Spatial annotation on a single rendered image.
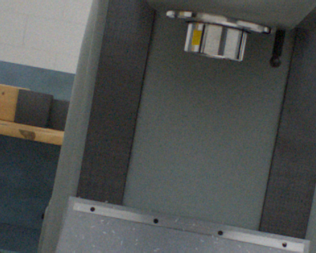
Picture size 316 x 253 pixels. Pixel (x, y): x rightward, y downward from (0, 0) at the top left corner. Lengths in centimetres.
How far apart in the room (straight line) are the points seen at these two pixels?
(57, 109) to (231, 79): 346
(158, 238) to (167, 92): 19
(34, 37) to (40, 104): 68
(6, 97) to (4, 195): 80
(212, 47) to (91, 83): 43
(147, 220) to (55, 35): 398
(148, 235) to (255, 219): 14
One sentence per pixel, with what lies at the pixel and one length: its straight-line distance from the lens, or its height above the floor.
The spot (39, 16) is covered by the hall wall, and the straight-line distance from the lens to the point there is 500.
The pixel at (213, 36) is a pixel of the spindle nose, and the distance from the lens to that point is 62.
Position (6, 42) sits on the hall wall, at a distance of 504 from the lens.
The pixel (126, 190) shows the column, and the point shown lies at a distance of 103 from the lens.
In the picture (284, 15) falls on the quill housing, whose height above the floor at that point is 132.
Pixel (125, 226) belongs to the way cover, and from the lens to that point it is 102.
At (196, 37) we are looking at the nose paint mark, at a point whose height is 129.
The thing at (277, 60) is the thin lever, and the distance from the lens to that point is 64.
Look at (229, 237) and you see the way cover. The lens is 102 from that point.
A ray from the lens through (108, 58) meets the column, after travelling 102.
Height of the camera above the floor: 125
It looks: 6 degrees down
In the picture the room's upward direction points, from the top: 10 degrees clockwise
